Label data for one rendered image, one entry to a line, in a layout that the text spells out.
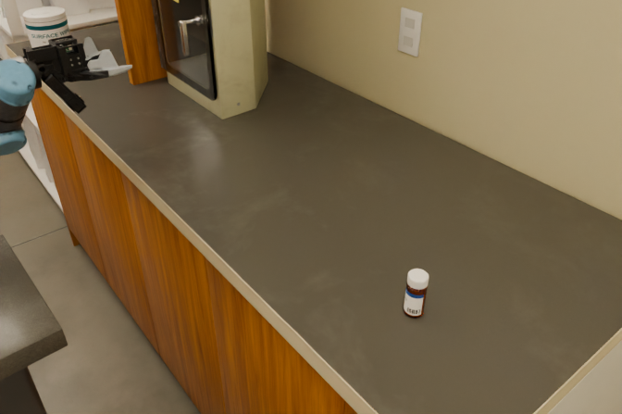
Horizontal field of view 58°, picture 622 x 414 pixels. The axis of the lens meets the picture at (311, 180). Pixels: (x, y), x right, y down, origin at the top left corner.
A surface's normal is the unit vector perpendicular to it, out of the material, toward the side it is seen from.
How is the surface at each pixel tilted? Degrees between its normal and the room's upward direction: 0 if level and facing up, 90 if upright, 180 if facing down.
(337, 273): 0
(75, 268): 0
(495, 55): 90
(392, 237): 0
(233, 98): 90
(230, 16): 90
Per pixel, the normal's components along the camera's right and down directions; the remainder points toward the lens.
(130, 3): 0.63, 0.42
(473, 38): -0.78, 0.34
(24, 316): 0.00, -0.84
